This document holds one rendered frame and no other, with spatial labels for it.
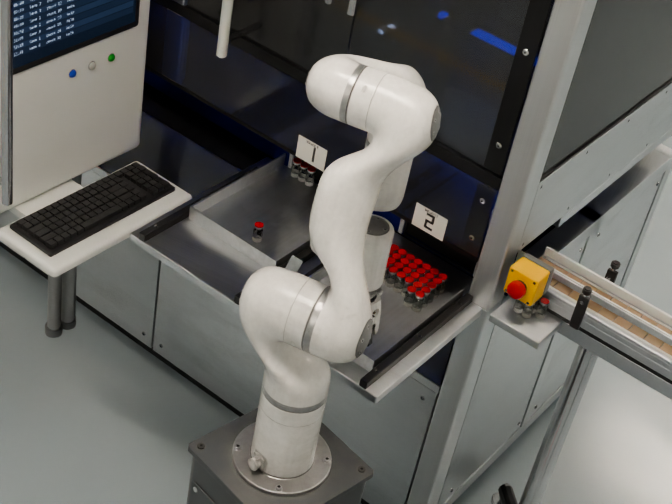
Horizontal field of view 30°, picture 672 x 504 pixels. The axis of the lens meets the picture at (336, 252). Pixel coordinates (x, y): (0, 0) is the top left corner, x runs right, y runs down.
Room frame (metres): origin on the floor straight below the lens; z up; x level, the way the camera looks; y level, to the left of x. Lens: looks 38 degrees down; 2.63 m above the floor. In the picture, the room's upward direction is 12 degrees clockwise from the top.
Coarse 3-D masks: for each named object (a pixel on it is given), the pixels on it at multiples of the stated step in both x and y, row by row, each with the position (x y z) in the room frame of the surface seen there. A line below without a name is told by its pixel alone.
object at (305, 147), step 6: (300, 138) 2.45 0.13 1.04; (300, 144) 2.45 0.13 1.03; (306, 144) 2.44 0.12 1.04; (312, 144) 2.44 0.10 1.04; (300, 150) 2.45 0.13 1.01; (306, 150) 2.44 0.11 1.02; (312, 150) 2.43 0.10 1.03; (318, 150) 2.43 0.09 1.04; (324, 150) 2.42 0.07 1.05; (300, 156) 2.45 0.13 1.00; (306, 156) 2.44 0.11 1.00; (318, 156) 2.42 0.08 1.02; (324, 156) 2.42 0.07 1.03; (312, 162) 2.43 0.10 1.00; (318, 162) 2.42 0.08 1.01; (324, 162) 2.41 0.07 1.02; (318, 168) 2.42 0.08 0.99
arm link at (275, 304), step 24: (264, 288) 1.62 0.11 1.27; (288, 288) 1.63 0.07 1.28; (312, 288) 1.63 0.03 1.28; (240, 312) 1.62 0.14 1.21; (264, 312) 1.60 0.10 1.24; (288, 312) 1.59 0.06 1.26; (264, 336) 1.60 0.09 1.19; (288, 336) 1.58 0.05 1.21; (264, 360) 1.59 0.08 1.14; (288, 360) 1.61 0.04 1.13; (312, 360) 1.63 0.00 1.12; (264, 384) 1.61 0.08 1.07; (288, 384) 1.58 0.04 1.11; (312, 384) 1.59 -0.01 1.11; (288, 408) 1.57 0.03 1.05; (312, 408) 1.59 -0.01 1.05
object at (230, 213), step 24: (264, 168) 2.50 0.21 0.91; (288, 168) 2.56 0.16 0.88; (216, 192) 2.35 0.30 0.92; (240, 192) 2.42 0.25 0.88; (264, 192) 2.44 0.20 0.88; (288, 192) 2.46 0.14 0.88; (312, 192) 2.48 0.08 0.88; (192, 216) 2.27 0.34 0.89; (216, 216) 2.31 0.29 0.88; (240, 216) 2.33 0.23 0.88; (264, 216) 2.34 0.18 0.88; (288, 216) 2.36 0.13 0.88; (240, 240) 2.20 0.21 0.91; (264, 240) 2.25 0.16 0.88; (288, 240) 2.27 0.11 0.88; (264, 264) 2.16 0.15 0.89
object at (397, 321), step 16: (320, 272) 2.15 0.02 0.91; (384, 288) 2.17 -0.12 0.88; (384, 304) 2.12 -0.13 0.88; (400, 304) 2.13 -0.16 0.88; (432, 304) 2.15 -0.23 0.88; (448, 304) 2.13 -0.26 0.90; (384, 320) 2.06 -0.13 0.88; (400, 320) 2.07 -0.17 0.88; (416, 320) 2.08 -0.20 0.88; (432, 320) 2.08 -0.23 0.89; (384, 336) 2.01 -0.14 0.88; (400, 336) 2.02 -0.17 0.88; (368, 352) 1.95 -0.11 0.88; (384, 352) 1.92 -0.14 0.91; (368, 368) 1.90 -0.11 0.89
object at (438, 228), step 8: (416, 208) 2.28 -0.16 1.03; (424, 208) 2.27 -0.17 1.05; (416, 216) 2.28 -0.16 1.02; (424, 216) 2.27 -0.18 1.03; (440, 216) 2.25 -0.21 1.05; (416, 224) 2.28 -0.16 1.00; (440, 224) 2.25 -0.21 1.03; (432, 232) 2.25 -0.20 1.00; (440, 232) 2.24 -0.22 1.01; (440, 240) 2.24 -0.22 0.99
